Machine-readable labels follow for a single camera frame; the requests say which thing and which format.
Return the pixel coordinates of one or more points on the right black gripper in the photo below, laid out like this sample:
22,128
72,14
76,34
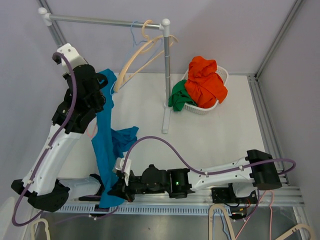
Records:
121,190

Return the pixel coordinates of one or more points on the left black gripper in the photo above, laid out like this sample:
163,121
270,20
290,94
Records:
99,78

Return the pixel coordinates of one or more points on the pink plastic hanger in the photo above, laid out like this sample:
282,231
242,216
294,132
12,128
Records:
92,128

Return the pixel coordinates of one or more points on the light blue plastic hanger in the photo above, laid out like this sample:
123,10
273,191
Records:
138,48

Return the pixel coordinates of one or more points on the blue t shirt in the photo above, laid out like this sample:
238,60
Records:
109,144

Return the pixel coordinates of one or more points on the beige plastic hanger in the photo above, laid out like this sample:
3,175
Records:
140,60

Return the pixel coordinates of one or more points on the green t shirt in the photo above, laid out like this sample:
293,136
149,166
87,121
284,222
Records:
180,96

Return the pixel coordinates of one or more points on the orange t shirt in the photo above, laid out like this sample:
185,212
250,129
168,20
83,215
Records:
204,85

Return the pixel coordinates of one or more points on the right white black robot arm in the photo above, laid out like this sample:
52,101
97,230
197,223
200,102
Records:
255,171

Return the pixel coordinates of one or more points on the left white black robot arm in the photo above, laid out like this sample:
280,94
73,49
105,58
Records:
42,186

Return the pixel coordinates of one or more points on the beige hanger bottom centre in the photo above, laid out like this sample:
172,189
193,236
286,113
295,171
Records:
227,228

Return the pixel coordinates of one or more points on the pink hanger bottom right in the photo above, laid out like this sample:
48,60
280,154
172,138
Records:
272,199

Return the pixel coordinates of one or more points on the beige hanger bottom right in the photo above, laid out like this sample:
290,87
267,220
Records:
295,229

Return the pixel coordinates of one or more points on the white plastic laundry basket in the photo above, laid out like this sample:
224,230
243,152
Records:
223,73

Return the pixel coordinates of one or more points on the metal clothes rack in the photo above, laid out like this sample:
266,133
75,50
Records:
49,18

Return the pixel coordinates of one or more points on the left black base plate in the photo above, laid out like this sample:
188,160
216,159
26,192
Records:
86,198

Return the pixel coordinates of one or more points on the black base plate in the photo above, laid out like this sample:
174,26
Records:
226,195
86,198

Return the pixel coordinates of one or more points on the white slotted cable duct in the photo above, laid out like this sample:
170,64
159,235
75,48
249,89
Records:
136,209

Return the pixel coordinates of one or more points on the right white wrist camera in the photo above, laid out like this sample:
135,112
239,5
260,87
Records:
123,169

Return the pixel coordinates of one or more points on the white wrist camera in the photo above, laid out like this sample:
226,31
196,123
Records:
72,55
123,169

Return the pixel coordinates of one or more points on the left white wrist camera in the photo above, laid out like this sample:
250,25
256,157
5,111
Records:
72,55

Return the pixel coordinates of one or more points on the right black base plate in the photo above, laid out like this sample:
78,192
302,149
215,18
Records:
226,195

